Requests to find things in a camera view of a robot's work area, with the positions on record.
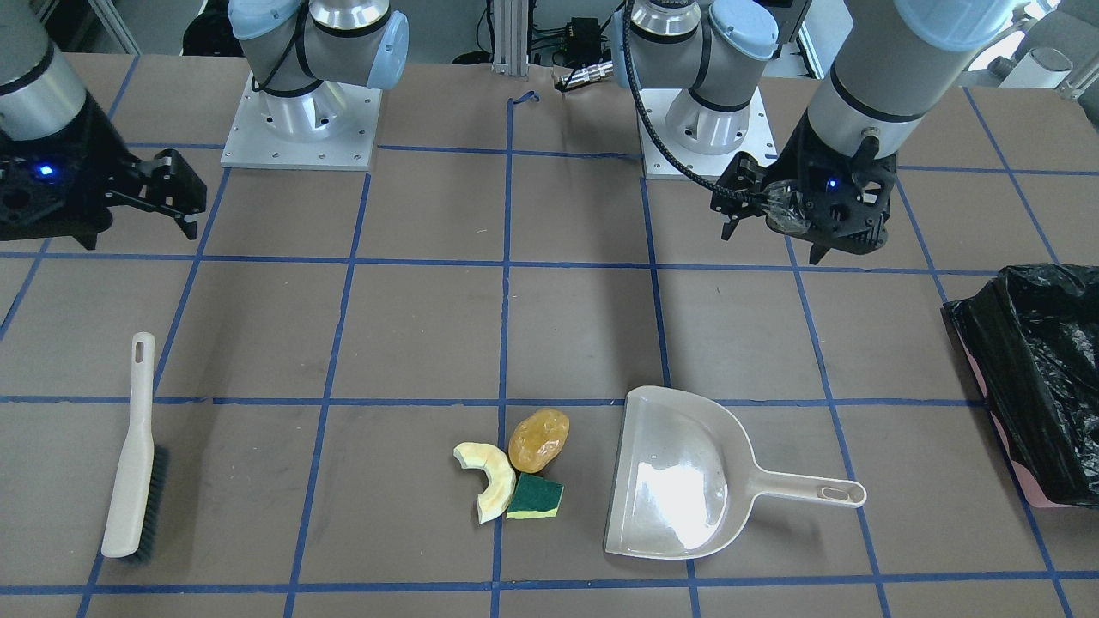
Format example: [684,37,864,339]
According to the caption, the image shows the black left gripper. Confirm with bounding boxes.
[710,115,896,265]

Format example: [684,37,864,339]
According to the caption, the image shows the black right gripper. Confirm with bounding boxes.
[1,97,207,250]

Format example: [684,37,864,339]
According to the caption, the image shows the beige plastic dustpan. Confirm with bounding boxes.
[604,385,867,560]

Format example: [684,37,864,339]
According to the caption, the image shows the orange potato toy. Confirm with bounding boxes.
[507,408,571,474]

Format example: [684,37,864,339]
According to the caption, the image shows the beige hand brush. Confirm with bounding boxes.
[100,331,169,564]

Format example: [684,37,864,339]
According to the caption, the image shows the green yellow sponge piece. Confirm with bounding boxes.
[506,473,564,520]

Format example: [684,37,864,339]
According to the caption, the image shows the pale curved squash slice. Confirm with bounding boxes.
[452,441,517,525]

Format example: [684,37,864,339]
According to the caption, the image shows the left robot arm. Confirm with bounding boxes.
[609,1,1011,264]

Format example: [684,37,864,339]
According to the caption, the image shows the black trash bag bin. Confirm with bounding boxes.
[941,264,1098,509]

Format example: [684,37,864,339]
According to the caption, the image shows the black braided cable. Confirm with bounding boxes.
[622,0,774,207]

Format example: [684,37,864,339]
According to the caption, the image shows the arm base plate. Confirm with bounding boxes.
[220,76,382,172]
[641,88,778,181]

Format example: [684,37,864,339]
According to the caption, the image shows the aluminium frame post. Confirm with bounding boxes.
[489,0,532,78]

